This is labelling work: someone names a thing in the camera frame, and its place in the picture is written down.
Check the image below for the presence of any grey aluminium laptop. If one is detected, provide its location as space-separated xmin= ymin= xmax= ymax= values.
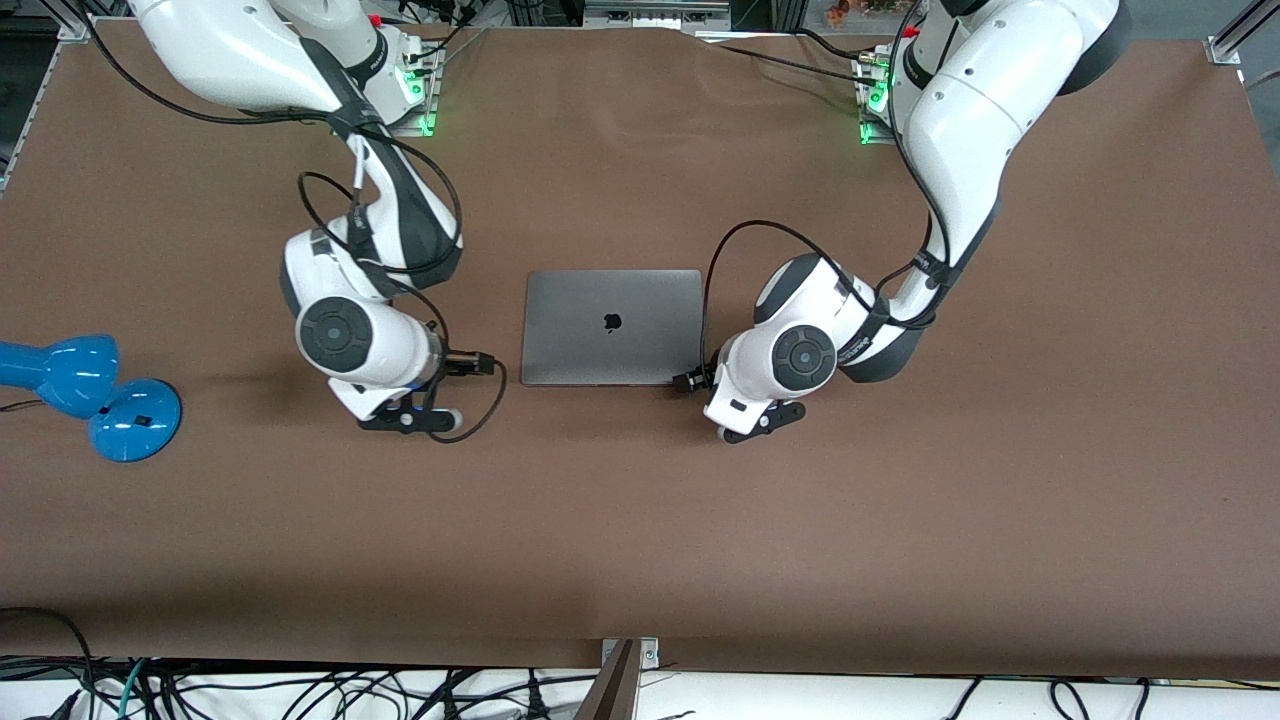
xmin=520 ymin=268 xmax=707 ymax=388

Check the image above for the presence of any brown table mat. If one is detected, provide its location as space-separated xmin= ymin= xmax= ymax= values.
xmin=0 ymin=25 xmax=1280 ymax=683

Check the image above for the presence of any blue desk lamp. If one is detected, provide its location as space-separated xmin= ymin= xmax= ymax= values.
xmin=0 ymin=335 xmax=184 ymax=464

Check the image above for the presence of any white sheet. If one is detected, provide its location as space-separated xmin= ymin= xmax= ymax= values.
xmin=0 ymin=655 xmax=1280 ymax=720

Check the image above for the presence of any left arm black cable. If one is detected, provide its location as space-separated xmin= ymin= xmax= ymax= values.
xmin=672 ymin=60 xmax=953 ymax=394

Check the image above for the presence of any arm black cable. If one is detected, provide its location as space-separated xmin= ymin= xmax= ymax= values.
xmin=297 ymin=125 xmax=508 ymax=445
xmin=672 ymin=60 xmax=953 ymax=394

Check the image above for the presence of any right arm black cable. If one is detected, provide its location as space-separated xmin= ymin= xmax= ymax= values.
xmin=297 ymin=125 xmax=508 ymax=445

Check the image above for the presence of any small metal bracket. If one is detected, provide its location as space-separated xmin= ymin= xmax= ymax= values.
xmin=600 ymin=637 xmax=662 ymax=670

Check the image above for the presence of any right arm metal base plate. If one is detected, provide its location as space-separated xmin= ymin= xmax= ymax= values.
xmin=385 ymin=25 xmax=448 ymax=138

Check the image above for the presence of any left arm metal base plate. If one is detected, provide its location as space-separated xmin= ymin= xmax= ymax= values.
xmin=850 ymin=50 xmax=903 ymax=147

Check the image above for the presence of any black table cable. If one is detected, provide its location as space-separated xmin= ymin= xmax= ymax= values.
xmin=698 ymin=28 xmax=873 ymax=81

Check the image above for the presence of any teal cable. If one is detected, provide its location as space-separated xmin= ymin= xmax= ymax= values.
xmin=90 ymin=657 xmax=153 ymax=720

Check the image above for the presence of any black looped floor cable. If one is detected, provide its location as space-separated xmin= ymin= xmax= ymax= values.
xmin=0 ymin=606 xmax=98 ymax=720

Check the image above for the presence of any aluminium frame profile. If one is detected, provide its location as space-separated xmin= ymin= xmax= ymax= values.
xmin=38 ymin=0 xmax=93 ymax=43
xmin=1205 ymin=0 xmax=1280 ymax=67

